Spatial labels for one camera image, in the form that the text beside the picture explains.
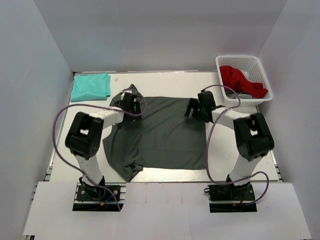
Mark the white plastic basket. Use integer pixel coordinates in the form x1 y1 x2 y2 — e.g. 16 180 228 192
215 54 273 107

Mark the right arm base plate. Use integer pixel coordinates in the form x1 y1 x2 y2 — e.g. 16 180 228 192
203 183 257 213

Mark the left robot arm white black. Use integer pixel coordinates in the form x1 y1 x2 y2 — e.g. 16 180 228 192
65 88 142 200

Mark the folded teal t shirt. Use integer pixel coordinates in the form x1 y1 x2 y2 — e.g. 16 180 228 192
70 73 111 102

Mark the red t shirt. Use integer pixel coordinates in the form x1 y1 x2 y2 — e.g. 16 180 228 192
219 65 268 99

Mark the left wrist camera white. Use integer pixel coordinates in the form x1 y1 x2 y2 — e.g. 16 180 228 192
120 89 137 102

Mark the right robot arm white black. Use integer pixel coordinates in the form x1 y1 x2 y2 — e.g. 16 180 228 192
184 91 275 200

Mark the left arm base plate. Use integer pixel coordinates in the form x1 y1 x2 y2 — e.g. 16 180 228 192
72 183 126 212

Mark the light grey t shirt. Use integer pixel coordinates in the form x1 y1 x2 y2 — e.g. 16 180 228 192
226 91 256 100

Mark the dark grey t shirt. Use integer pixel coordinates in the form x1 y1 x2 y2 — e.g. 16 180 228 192
102 96 207 182

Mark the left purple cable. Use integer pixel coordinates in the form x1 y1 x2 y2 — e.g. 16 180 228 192
53 89 148 212

